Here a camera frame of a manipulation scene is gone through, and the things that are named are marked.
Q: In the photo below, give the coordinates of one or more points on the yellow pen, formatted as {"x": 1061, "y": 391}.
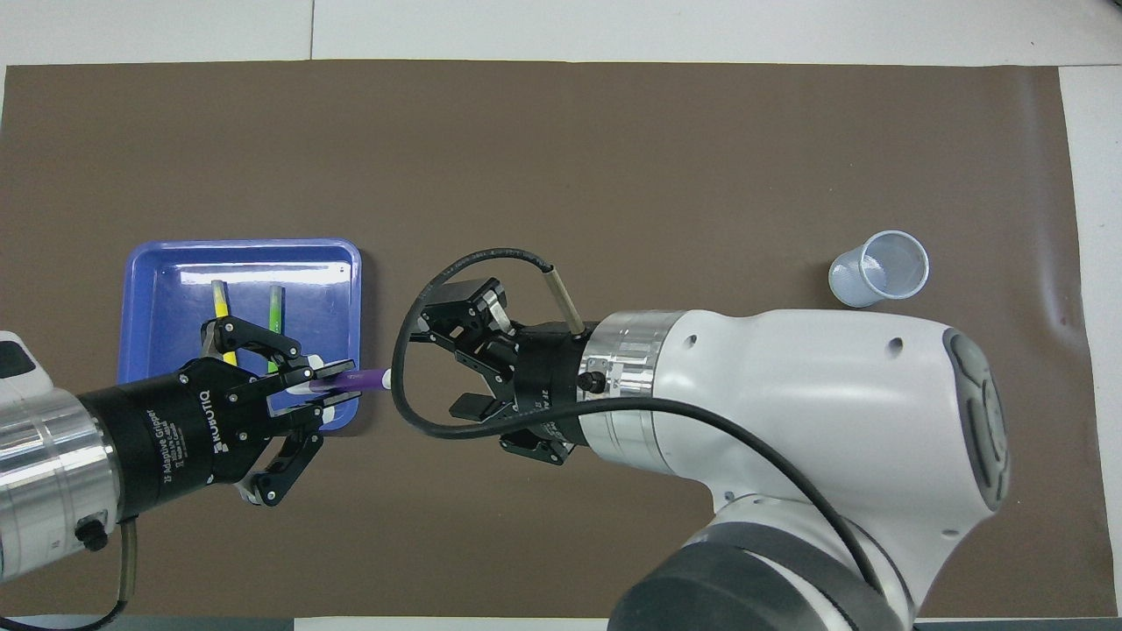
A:
{"x": 220, "y": 298}

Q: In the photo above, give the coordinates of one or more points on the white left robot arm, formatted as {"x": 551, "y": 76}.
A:
{"x": 44, "y": 473}

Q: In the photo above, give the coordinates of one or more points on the clear plastic cup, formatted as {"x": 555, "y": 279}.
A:
{"x": 855, "y": 285}

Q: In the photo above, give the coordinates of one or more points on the brown table mat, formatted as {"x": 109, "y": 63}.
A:
{"x": 614, "y": 158}

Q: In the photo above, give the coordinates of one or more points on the green pen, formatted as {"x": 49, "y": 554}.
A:
{"x": 276, "y": 307}

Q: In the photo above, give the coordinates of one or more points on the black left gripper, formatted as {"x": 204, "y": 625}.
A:
{"x": 175, "y": 438}

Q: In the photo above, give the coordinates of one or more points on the purple pen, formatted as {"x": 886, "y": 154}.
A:
{"x": 359, "y": 379}

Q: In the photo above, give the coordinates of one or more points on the blue plastic tray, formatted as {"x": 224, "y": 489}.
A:
{"x": 158, "y": 298}

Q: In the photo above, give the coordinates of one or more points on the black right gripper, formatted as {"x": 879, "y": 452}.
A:
{"x": 543, "y": 386}

